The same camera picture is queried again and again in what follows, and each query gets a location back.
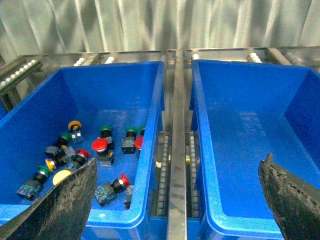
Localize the yellow button lying left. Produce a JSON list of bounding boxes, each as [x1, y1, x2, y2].
[[45, 152, 66, 172]]

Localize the red mushroom button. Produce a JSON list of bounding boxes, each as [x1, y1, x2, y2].
[[91, 138, 115, 168]]

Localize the red button near wall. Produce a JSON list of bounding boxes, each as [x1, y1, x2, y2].
[[134, 136, 144, 159]]

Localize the green button near left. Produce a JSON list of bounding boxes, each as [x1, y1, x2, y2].
[[16, 165, 53, 201]]

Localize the green button far left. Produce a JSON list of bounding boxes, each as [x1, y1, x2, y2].
[[56, 132, 72, 148]]

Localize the green button at wall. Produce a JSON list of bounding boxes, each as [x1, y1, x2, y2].
[[139, 124, 146, 136]]

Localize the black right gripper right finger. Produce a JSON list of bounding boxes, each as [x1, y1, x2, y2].
[[258, 152, 320, 240]]

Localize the empty blue bin right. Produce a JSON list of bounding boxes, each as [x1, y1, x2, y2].
[[190, 60, 320, 240]]

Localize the large yellow mushroom button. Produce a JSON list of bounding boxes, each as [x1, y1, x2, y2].
[[52, 169, 72, 186]]

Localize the red button small left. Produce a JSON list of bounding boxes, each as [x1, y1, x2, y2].
[[64, 148, 91, 172]]

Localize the green button right far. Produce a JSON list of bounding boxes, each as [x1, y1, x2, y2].
[[121, 126, 138, 154]]

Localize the yellow button upright far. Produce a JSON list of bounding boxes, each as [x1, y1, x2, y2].
[[68, 120, 84, 144]]

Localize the metal rack frame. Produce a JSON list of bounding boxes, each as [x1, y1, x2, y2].
[[0, 46, 320, 240]]

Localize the green button centre far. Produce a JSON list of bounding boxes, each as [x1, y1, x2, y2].
[[99, 124, 115, 150]]

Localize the red button lying near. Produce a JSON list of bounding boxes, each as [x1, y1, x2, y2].
[[94, 173, 131, 207]]

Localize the blue bin with buttons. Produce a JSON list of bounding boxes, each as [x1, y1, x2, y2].
[[0, 61, 167, 240]]

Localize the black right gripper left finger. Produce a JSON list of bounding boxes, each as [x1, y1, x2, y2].
[[0, 158, 98, 240]]

